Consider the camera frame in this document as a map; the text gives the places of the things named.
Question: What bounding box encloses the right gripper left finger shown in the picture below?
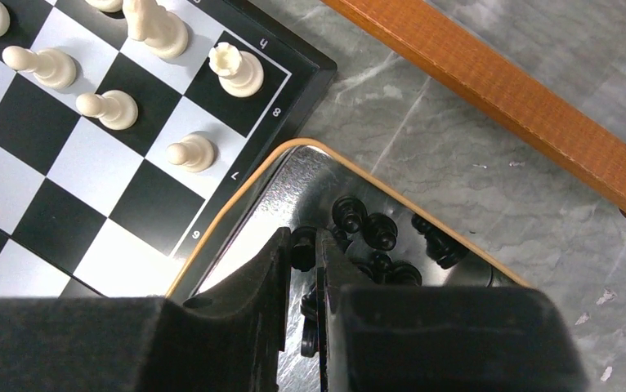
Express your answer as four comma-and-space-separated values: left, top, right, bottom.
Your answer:
0, 227, 291, 391

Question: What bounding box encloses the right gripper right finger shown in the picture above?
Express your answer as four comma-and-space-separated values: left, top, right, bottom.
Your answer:
315, 229, 589, 391

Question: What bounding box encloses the black chess piece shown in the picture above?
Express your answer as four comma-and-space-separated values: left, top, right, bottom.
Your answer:
332, 196, 368, 234
362, 212, 398, 252
411, 214, 470, 270
290, 226, 317, 272

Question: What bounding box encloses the black chess piece in tin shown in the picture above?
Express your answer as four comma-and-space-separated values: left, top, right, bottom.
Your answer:
332, 196, 368, 234
362, 212, 398, 252
411, 214, 470, 270

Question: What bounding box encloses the white pawn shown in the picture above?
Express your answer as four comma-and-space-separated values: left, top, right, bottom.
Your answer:
75, 90, 139, 131
2, 46, 78, 90
166, 133, 217, 172

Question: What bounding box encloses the black and white chessboard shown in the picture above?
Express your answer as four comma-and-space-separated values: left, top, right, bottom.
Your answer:
0, 1, 337, 297

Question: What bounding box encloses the white corner rook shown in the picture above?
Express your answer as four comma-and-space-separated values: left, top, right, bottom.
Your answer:
208, 42, 265, 98

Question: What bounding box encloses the orange wooden shelf rack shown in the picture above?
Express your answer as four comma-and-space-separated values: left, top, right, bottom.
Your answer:
326, 1, 626, 218

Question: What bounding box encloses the white knight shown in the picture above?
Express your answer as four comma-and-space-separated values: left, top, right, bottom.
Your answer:
122, 0, 189, 60

